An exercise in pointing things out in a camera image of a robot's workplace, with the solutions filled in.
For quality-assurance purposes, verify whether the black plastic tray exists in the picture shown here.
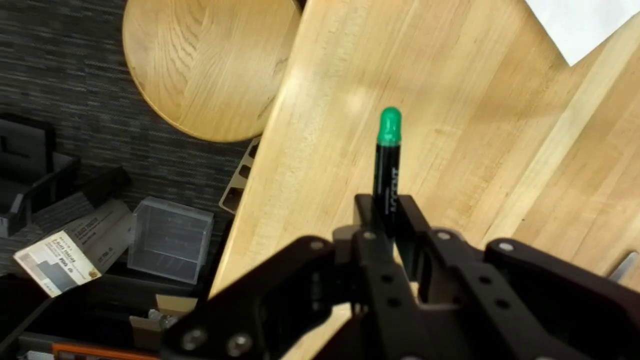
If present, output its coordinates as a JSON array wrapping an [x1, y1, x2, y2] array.
[[0, 113, 81, 236]]

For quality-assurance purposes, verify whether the dark box with white label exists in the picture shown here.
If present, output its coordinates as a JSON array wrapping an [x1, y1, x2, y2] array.
[[12, 198, 139, 300]]

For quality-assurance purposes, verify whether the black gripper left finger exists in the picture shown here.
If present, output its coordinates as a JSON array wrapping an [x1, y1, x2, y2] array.
[[159, 192, 428, 360]]

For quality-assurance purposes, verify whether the round wooden stool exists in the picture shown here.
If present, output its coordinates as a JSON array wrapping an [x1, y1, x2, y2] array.
[[121, 0, 305, 144]]

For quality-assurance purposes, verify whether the black marker with green cap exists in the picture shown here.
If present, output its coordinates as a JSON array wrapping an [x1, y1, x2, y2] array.
[[371, 107, 405, 243]]

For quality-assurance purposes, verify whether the white paper sheet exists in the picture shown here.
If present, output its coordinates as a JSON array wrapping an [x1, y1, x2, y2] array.
[[525, 0, 640, 69]]

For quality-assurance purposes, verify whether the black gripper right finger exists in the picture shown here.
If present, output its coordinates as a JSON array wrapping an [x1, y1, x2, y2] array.
[[397, 192, 640, 360]]

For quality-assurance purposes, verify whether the grey translucent box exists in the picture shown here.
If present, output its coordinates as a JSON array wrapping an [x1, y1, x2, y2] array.
[[126, 196, 217, 286]]

